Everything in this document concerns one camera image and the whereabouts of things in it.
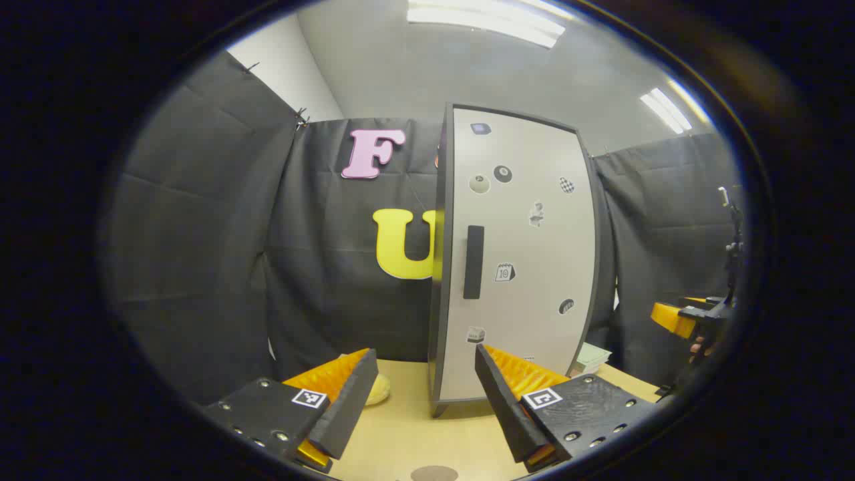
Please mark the round brown coaster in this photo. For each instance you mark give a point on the round brown coaster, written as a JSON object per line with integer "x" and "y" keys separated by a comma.
{"x": 434, "y": 474}

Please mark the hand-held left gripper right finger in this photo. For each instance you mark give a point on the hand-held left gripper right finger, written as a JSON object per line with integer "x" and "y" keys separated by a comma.
{"x": 507, "y": 407}

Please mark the pale yellow lumpy sponge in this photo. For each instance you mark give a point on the pale yellow lumpy sponge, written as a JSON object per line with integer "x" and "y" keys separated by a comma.
{"x": 379, "y": 391}

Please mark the dark grey cabinet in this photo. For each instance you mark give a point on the dark grey cabinet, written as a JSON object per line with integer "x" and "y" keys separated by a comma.
{"x": 439, "y": 300}

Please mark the long ceiling light panel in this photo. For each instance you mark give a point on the long ceiling light panel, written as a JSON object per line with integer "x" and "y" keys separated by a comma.
{"x": 487, "y": 23}

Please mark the black backdrop cloth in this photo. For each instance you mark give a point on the black backdrop cloth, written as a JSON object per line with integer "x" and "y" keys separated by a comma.
{"x": 200, "y": 234}

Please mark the white cabinet door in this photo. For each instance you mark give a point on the white cabinet door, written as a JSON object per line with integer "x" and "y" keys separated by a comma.
{"x": 528, "y": 254}

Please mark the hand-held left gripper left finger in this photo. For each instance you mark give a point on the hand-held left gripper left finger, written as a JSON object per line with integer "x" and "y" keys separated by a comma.
{"x": 347, "y": 407}

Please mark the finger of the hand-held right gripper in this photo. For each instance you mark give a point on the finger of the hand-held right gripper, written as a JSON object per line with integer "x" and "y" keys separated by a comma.
{"x": 695, "y": 300}
{"x": 674, "y": 319}

